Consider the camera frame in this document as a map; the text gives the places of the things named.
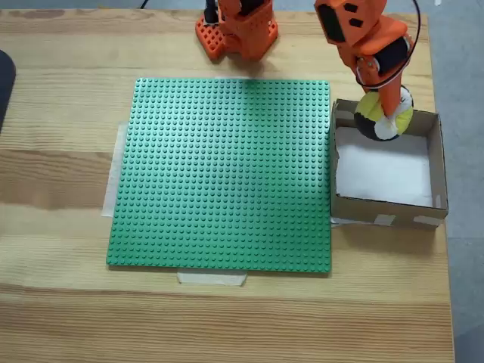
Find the green studded baseplate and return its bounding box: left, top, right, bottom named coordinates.
left=104, top=77, right=333, bottom=274

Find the yellow black white fabric ball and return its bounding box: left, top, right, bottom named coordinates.
left=353, top=85, right=415, bottom=142

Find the open cardboard box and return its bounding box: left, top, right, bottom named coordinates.
left=330, top=98, right=450, bottom=231

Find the thin servo cable loop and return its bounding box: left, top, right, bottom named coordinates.
left=353, top=0, right=421, bottom=92

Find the white paper box lining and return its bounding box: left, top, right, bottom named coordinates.
left=334, top=126, right=434, bottom=208

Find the black rounded object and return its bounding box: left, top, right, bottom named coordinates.
left=0, top=48, right=18, bottom=134

